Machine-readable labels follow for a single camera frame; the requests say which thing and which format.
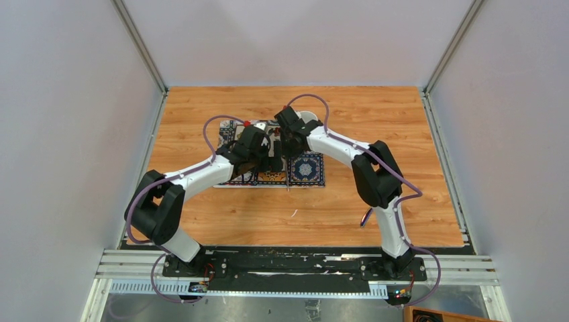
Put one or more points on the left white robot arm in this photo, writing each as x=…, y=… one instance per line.
x=156, y=207

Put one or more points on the silver fork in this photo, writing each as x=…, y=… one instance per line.
x=287, y=173

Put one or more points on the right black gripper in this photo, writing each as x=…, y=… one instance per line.
x=290, y=152

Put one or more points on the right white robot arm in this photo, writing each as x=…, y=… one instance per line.
x=376, y=174

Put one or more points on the purple handled knife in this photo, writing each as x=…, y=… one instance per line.
x=366, y=216

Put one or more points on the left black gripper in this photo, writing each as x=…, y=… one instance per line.
x=277, y=165

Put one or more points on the colourful patterned placemat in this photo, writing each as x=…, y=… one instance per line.
x=305, y=170

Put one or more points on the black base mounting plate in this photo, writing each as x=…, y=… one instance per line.
x=293, y=269

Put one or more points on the aluminium frame rail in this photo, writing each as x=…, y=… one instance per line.
x=140, y=272

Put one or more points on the white mug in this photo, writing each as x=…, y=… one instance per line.
x=307, y=116

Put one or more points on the orange wooden box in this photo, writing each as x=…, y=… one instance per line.
x=412, y=314

